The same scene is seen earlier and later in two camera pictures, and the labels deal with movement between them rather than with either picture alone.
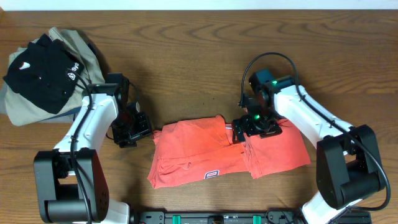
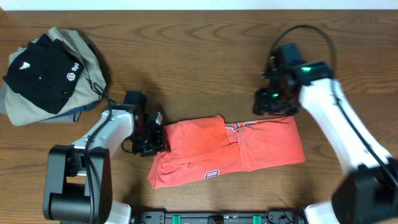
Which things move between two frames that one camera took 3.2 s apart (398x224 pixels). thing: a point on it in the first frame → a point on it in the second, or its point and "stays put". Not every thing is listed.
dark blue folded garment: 74,110 stays put
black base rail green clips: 217,217 stays put
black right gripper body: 262,123 → 276,102
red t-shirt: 190,150 stays put
